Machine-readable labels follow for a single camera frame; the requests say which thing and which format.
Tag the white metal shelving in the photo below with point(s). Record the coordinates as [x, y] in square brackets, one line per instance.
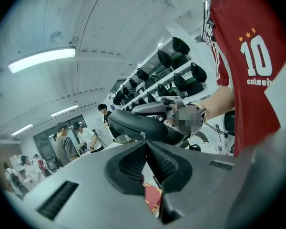
[157, 63]

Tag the black glasses case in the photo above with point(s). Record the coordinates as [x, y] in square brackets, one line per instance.
[133, 125]

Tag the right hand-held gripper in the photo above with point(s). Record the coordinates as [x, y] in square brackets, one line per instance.
[190, 118]

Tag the person's right forearm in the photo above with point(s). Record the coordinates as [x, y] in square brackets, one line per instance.
[219, 101]

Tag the brown wicker chair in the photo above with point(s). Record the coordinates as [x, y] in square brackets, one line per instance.
[202, 135]

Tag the long ceiling light bar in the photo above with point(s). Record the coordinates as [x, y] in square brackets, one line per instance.
[22, 129]
[41, 58]
[64, 110]

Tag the black office chair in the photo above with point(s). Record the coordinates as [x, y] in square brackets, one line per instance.
[229, 123]

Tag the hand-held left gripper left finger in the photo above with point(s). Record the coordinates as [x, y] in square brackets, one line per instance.
[90, 175]

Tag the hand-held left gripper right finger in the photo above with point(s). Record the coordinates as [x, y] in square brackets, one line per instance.
[205, 187]

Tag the white speckled seat cushion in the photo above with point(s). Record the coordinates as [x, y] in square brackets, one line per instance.
[211, 148]

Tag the person's red jersey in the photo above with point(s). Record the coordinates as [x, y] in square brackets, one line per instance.
[248, 68]

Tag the red hardcover book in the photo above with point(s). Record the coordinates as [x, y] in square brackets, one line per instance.
[152, 197]

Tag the black pouch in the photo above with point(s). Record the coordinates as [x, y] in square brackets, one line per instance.
[195, 148]

